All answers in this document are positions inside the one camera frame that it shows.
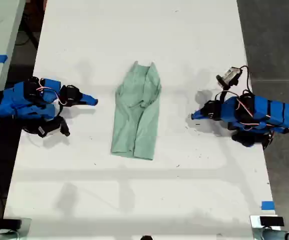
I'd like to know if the pale green T-shirt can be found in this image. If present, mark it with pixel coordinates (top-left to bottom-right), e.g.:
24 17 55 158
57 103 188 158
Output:
110 60 162 161

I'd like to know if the small blue tape square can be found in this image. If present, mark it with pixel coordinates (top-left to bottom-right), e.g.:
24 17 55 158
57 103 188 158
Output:
261 200 276 211

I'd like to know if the white mounting plate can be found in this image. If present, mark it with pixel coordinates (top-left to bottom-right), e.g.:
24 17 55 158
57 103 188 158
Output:
249 214 289 232

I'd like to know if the small black box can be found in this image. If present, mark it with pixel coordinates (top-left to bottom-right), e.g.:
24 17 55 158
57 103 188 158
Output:
259 216 285 227
2 218 23 230

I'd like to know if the grey metal tube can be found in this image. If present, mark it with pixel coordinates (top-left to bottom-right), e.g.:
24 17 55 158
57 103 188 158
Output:
261 228 289 240
0 229 33 240

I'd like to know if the short black camera stalk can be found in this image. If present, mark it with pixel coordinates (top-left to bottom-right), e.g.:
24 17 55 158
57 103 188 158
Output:
217 85 232 103
55 106 65 121

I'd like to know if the black and grey camera box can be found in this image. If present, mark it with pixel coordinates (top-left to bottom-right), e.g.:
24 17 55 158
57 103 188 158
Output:
215 66 243 89

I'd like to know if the black camera box with label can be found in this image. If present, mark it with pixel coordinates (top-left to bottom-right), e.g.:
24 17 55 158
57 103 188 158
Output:
36 116 71 139

